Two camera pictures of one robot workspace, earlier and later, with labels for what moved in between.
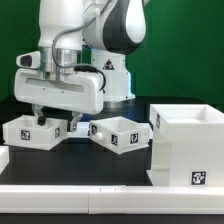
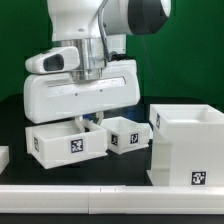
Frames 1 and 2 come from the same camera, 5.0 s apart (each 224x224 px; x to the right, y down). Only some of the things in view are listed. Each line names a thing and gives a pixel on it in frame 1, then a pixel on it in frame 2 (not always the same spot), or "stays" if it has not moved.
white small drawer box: [120, 134] stays
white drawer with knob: [26, 131] to [53, 143]
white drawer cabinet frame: [187, 146] stays
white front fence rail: [111, 200] stays
